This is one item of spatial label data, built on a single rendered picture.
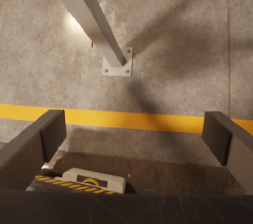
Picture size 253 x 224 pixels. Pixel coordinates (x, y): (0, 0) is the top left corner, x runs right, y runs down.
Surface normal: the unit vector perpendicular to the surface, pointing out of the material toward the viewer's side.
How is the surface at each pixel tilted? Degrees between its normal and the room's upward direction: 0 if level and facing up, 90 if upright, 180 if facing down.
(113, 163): 0
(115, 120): 0
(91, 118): 0
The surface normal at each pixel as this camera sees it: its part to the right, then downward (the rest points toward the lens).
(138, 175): -0.14, -0.13
